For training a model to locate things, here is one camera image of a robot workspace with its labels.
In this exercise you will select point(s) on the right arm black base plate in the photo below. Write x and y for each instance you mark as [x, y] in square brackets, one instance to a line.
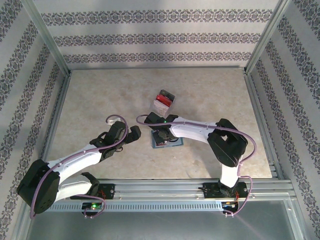
[210, 191]

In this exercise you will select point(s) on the aluminium mounting rail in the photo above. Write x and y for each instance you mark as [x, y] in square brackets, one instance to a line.
[160, 190]

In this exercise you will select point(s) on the blue card holder wallet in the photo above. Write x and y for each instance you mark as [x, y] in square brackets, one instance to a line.
[177, 144]

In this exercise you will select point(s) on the red card stack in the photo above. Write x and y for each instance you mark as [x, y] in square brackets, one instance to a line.
[163, 100]

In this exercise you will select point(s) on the white card stack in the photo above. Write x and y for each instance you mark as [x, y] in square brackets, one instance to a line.
[158, 108]

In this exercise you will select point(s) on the aluminium frame post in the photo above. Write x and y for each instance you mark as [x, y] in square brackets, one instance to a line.
[267, 35]
[46, 35]

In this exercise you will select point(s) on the aluminium side rail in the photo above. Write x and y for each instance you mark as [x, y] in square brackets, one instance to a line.
[260, 112]

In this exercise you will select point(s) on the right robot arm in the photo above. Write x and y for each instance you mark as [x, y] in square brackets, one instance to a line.
[190, 130]

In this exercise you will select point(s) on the black card stack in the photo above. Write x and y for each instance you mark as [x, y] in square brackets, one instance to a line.
[168, 93]

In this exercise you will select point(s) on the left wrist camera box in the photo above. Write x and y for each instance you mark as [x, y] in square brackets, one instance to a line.
[111, 122]

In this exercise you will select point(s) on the grey metal sheet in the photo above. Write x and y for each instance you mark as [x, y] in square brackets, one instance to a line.
[160, 226]

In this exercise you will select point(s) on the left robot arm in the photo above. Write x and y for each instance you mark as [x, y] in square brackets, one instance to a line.
[75, 160]

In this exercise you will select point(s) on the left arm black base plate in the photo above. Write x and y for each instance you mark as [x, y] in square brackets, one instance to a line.
[110, 191]

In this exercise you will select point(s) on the clear acrylic card stand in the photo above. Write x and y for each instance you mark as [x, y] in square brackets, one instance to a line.
[172, 106]

